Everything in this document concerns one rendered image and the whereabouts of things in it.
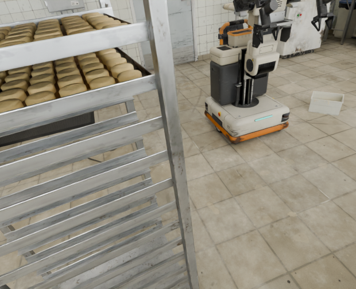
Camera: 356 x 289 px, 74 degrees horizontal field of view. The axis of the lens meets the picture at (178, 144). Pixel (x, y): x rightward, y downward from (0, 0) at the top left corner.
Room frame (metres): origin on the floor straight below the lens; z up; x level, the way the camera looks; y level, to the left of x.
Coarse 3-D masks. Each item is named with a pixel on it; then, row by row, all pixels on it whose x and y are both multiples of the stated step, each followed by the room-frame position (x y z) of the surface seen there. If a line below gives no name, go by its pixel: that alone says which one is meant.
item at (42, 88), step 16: (112, 48) 0.73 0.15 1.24; (48, 64) 0.64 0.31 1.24; (64, 64) 0.62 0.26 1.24; (80, 64) 0.62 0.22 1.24; (96, 64) 0.58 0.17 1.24; (112, 64) 0.57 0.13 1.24; (128, 64) 0.55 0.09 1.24; (0, 80) 0.56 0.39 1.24; (16, 80) 0.54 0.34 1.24; (32, 80) 0.52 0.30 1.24; (48, 80) 0.52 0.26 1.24; (64, 80) 0.49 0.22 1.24; (80, 80) 0.50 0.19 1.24; (96, 80) 0.47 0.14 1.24; (112, 80) 0.46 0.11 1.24; (0, 96) 0.44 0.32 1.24; (16, 96) 0.45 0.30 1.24; (32, 96) 0.42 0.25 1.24; (48, 96) 0.41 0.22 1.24; (0, 112) 0.38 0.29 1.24
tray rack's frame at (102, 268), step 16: (160, 240) 0.81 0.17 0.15; (128, 256) 0.74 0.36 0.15; (160, 256) 0.71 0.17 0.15; (48, 272) 0.64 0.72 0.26; (96, 272) 0.67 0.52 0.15; (128, 272) 0.65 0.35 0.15; (160, 272) 0.62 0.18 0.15; (0, 288) 0.41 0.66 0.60; (64, 288) 0.61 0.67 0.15; (96, 288) 0.59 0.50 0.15; (128, 288) 0.57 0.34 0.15; (160, 288) 0.55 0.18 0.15
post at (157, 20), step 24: (144, 0) 0.43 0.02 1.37; (168, 24) 0.43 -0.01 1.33; (168, 48) 0.42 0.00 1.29; (168, 72) 0.42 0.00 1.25; (168, 96) 0.42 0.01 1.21; (168, 120) 0.42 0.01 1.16; (168, 144) 0.43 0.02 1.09; (192, 240) 0.42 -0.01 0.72; (192, 264) 0.42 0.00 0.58; (192, 288) 0.42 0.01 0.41
